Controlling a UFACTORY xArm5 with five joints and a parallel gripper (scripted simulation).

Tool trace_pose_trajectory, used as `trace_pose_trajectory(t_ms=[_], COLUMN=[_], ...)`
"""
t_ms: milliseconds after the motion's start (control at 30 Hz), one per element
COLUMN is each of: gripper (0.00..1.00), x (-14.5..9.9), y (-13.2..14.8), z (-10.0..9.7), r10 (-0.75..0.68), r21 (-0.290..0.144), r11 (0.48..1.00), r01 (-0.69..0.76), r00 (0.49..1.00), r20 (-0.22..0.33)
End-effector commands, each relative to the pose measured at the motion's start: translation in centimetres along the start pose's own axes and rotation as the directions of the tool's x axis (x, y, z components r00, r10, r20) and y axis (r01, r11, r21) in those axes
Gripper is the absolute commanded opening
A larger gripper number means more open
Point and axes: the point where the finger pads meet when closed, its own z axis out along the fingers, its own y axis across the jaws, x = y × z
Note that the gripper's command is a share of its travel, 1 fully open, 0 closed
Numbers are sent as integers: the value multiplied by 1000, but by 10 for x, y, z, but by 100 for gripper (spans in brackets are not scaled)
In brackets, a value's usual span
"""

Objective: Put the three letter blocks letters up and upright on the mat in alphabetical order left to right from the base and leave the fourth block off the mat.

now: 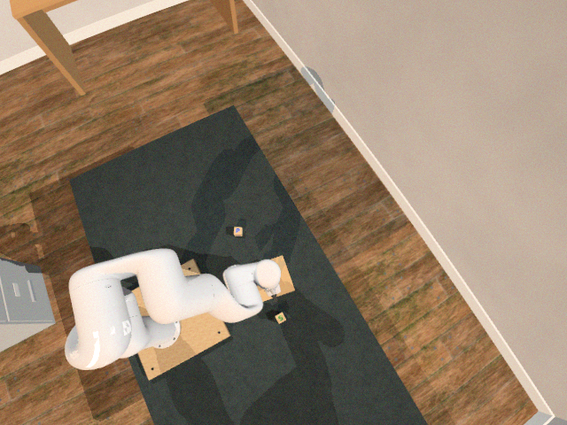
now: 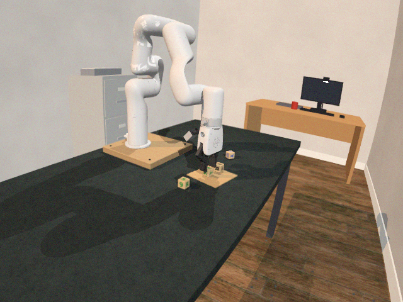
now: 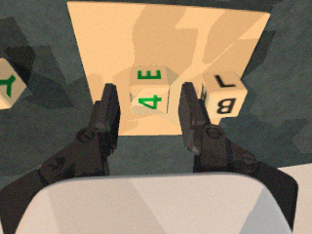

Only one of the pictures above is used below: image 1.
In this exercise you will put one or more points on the tan square mat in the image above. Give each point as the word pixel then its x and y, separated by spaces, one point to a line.
pixel 285 283

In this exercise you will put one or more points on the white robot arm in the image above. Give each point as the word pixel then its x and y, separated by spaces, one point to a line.
pixel 102 315

